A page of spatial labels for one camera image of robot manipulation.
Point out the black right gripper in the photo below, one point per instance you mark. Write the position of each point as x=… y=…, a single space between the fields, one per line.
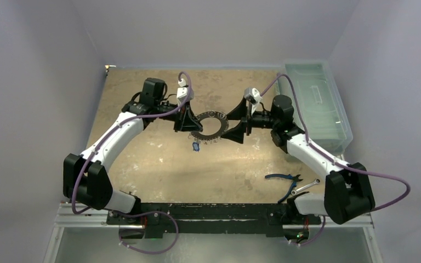
x=248 y=120

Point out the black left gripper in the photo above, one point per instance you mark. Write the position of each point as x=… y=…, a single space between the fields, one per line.
x=186 y=121

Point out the small blue key tag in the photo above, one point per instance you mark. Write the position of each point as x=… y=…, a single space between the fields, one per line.
x=196 y=146

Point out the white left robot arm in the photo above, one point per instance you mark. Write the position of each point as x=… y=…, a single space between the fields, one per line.
x=85 y=178

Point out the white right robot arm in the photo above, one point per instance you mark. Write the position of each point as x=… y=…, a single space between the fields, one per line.
x=347 y=192

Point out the clear plastic storage bin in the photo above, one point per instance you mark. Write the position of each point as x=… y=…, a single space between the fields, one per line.
x=320 y=104

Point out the silver wrench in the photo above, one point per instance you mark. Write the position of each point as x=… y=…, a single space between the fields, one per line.
x=303 y=188

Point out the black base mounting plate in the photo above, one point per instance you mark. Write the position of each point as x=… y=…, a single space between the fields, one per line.
x=153 y=220

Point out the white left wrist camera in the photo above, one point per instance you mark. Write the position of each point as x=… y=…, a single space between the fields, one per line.
x=184 y=93

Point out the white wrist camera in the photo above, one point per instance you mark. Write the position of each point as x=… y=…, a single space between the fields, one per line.
x=184 y=93
x=252 y=95

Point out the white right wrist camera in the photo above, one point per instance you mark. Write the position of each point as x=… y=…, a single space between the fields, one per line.
x=252 y=95

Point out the aluminium frame rail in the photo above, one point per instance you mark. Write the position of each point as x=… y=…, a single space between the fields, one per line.
x=88 y=238

